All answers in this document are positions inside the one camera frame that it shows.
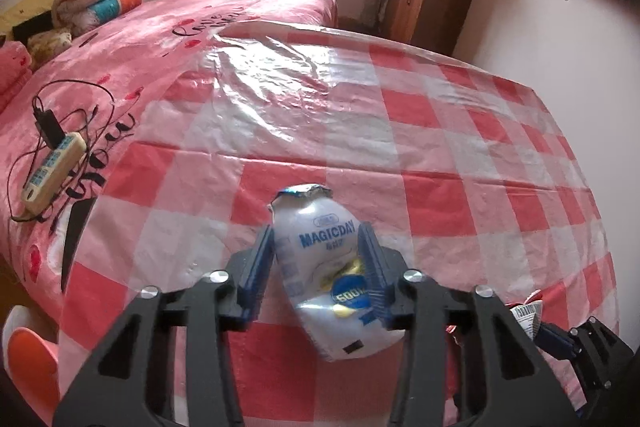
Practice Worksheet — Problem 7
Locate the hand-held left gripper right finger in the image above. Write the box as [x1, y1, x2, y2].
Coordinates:
[356, 222, 583, 427]

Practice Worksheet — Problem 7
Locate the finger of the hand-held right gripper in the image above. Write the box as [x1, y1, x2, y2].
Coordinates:
[535, 322, 583, 363]

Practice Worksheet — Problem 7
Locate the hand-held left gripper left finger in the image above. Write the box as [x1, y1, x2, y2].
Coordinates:
[52, 224, 276, 427]

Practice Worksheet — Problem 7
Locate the red printed snack wrapper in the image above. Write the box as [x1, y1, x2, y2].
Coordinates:
[450, 289, 546, 348]

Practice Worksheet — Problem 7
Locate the white Magicday snack packet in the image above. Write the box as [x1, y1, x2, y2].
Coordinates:
[269, 183, 408, 363]

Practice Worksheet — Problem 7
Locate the red white checkered tablecloth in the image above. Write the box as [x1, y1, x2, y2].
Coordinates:
[60, 19, 618, 427]

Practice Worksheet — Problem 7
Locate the cream blue power strip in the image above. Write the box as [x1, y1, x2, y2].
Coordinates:
[21, 132, 88, 217]

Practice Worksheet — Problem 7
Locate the orange white plush slipper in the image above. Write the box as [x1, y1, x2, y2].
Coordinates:
[0, 304, 63, 427]

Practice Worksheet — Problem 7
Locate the black power adapter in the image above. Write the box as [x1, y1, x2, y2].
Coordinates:
[32, 107, 66, 150]

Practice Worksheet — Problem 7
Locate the bed with pink sheet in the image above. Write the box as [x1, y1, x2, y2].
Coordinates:
[0, 0, 336, 298]

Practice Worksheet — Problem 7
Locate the brown wooden cabinet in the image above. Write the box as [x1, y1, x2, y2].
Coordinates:
[384, 0, 483, 56]

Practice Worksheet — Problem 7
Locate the small floral pillow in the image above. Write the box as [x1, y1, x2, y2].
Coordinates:
[26, 27, 73, 70]

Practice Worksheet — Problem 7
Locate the pink folded blanket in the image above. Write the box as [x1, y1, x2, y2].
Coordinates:
[0, 42, 33, 112]

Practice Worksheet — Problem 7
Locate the yellow headboard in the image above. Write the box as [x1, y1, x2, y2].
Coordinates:
[0, 0, 101, 42]

